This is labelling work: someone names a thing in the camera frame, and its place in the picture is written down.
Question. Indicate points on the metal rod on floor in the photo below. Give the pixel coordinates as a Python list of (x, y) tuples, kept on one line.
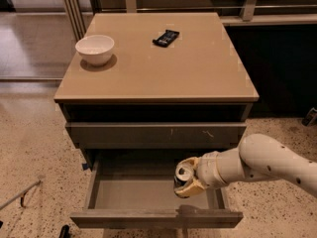
[(20, 195)]

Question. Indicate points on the open middle drawer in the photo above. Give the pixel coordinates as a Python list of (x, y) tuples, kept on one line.
[(134, 189)]

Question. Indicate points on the dark object by wall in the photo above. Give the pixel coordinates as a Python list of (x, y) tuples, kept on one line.
[(310, 117)]

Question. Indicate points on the closed top drawer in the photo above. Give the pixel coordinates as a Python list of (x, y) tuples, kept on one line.
[(181, 136)]

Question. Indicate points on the blue pepsi can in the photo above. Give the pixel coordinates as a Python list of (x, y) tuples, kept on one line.
[(183, 174)]

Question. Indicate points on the grey drawer cabinet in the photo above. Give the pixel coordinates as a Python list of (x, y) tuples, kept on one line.
[(198, 78)]

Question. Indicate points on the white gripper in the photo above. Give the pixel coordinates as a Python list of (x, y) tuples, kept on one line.
[(208, 170)]

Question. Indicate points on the dark snack bar packet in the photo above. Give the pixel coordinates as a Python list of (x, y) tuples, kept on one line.
[(166, 38)]

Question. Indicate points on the black object at floor edge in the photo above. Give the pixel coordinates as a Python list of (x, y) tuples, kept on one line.
[(64, 232)]

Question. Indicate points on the white ceramic bowl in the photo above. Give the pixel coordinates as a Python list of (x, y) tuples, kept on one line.
[(95, 49)]

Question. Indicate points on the metal railing frame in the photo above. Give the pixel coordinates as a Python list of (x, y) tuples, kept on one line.
[(231, 12)]

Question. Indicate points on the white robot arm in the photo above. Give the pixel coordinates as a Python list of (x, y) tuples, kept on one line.
[(258, 158)]

